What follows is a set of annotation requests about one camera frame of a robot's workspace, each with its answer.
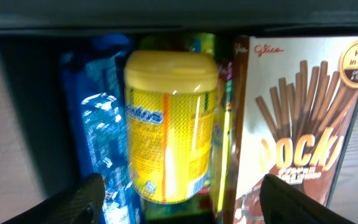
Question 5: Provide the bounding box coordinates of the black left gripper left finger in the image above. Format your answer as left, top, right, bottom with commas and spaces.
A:
2, 173, 105, 224

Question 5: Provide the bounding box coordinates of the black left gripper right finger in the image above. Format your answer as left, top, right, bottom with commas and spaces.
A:
259, 174, 354, 224

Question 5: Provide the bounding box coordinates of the green gummy worms bag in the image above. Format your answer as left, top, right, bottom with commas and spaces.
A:
138, 32, 234, 220

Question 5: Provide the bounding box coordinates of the brown Pocky box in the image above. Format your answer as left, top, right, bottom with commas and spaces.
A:
223, 35, 358, 223

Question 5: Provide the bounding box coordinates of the blue cookie package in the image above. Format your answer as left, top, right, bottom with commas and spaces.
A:
60, 34, 144, 224

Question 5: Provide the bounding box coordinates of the yellow candy canister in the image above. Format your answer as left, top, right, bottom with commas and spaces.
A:
123, 50, 219, 205

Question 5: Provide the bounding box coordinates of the dark green flip-lid box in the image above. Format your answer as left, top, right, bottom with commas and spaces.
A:
0, 0, 358, 223

